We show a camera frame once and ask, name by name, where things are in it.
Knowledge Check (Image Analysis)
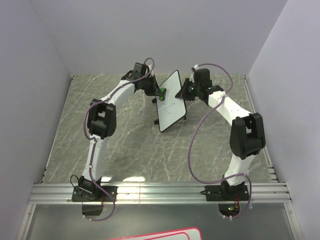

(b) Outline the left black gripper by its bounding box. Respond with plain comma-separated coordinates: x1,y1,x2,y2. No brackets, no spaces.
141,75,164,98

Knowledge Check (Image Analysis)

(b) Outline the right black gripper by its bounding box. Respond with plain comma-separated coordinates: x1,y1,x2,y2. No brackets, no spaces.
174,78,200,102

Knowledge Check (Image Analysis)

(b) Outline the green whiteboard eraser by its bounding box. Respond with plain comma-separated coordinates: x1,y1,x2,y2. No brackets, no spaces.
158,87,167,101

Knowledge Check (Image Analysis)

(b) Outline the small white whiteboard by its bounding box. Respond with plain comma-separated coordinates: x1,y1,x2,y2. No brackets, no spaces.
154,70,187,133

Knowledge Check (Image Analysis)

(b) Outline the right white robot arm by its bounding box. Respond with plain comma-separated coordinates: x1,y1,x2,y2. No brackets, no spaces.
175,65,266,200

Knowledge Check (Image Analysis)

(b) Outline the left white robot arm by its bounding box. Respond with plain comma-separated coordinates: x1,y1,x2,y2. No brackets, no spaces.
78,62,165,201

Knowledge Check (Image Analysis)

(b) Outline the pink bordered white board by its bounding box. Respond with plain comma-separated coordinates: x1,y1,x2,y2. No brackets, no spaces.
113,227,203,240

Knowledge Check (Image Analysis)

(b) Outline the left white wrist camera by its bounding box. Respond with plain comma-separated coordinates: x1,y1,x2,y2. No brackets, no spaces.
143,62,155,77

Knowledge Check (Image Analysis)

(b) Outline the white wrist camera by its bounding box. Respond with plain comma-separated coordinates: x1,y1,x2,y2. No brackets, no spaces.
189,64,200,83
143,62,155,77

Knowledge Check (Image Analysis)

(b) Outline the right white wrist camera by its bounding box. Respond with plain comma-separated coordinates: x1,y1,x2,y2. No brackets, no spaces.
189,64,200,83

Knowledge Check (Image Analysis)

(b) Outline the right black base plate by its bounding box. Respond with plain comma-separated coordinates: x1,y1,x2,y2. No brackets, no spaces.
200,185,249,202

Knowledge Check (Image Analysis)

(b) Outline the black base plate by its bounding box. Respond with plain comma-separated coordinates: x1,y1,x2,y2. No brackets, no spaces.
200,185,249,202
71,185,118,202

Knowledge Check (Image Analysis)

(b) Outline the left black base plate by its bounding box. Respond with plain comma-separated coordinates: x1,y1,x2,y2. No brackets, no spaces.
71,185,118,202

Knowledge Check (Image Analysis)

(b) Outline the aluminium mounting rail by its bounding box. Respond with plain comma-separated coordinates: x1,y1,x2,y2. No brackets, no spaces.
28,182,292,205

